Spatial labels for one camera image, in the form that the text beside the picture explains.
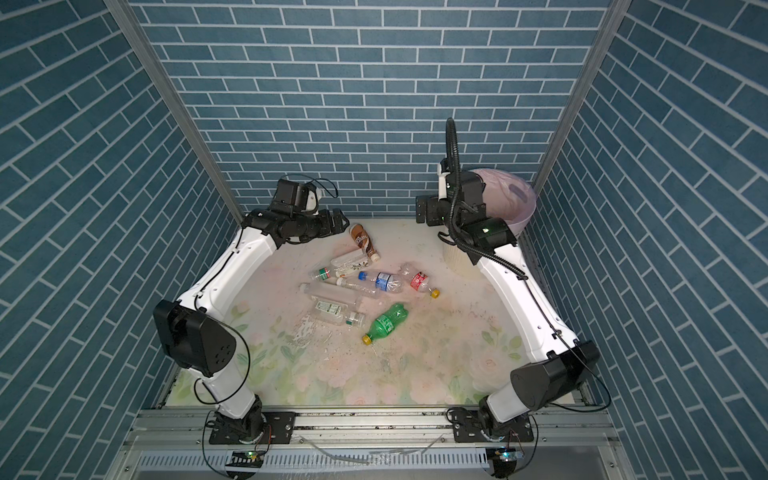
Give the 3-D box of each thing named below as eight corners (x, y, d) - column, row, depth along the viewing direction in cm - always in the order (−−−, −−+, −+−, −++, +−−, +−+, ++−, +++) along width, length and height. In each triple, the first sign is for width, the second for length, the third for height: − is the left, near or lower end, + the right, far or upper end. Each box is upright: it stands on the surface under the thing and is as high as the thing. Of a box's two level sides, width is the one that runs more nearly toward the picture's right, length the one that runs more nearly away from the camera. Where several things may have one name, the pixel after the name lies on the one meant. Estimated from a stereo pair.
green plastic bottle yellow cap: (361, 340, 91) (359, 332, 86) (396, 306, 98) (396, 297, 94) (373, 352, 88) (372, 345, 84) (409, 316, 96) (409, 307, 91)
